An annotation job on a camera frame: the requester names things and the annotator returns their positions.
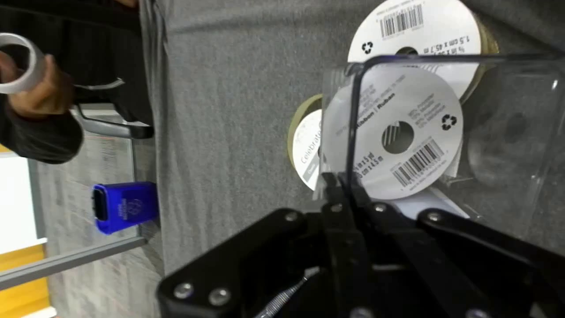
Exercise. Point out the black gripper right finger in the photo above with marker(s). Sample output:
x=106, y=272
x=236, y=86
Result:
x=437, y=284

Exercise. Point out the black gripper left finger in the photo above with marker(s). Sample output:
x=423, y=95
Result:
x=344, y=227

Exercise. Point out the white ribbon spool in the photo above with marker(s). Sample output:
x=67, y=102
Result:
x=407, y=134
x=422, y=28

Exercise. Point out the gold ribbon spool right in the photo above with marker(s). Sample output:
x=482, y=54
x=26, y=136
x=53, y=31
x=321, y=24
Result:
x=302, y=143

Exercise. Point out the grey table cloth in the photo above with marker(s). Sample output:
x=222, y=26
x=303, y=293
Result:
x=224, y=79

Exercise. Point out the blue box on floor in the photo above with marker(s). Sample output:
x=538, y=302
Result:
x=121, y=206

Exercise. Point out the black tape dispenser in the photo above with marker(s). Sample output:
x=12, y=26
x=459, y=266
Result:
x=79, y=61

